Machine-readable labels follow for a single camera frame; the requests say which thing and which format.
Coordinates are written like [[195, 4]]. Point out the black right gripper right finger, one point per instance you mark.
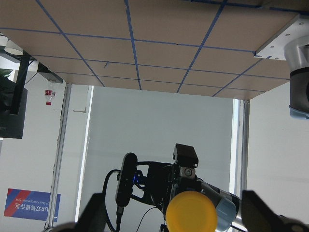
[[258, 217]]

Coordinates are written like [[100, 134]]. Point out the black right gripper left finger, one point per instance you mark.
[[92, 219]]

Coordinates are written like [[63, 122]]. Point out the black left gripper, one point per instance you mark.
[[163, 181]]

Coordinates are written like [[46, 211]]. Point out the yellow push button switch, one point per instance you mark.
[[191, 211]]

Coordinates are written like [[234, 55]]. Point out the black monitor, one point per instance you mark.
[[11, 124]]

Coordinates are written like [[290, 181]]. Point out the white paper cup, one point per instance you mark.
[[13, 48]]

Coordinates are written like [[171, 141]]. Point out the blue red wall sign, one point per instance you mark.
[[27, 204]]

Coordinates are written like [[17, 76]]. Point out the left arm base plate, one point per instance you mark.
[[273, 48]]

